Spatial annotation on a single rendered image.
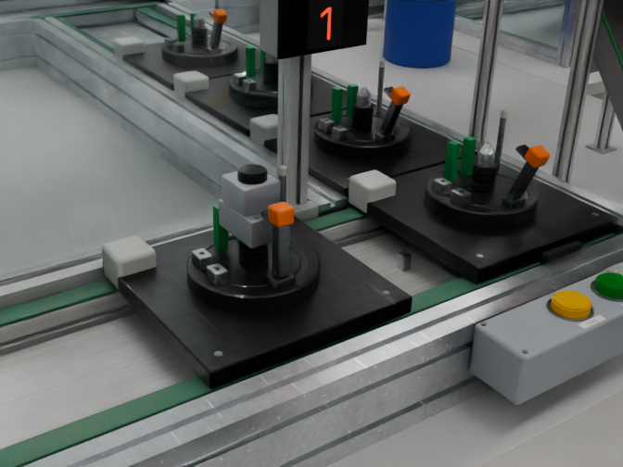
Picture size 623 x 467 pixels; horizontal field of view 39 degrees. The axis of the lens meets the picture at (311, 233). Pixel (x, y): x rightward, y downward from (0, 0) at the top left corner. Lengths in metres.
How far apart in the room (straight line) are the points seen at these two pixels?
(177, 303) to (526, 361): 0.35
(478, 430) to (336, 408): 0.17
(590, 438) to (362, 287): 0.28
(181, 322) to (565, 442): 0.40
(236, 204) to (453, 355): 0.27
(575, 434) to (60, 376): 0.52
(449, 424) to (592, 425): 0.15
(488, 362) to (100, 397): 0.38
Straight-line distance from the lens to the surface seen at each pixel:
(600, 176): 1.56
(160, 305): 0.90
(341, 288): 0.92
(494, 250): 1.03
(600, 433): 0.97
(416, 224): 1.06
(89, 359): 0.92
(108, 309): 0.99
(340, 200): 1.14
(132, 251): 0.96
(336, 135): 1.24
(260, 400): 0.79
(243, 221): 0.88
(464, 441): 0.92
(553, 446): 0.94
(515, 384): 0.89
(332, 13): 1.00
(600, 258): 1.09
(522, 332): 0.91
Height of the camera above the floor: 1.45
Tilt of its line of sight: 28 degrees down
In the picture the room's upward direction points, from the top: 2 degrees clockwise
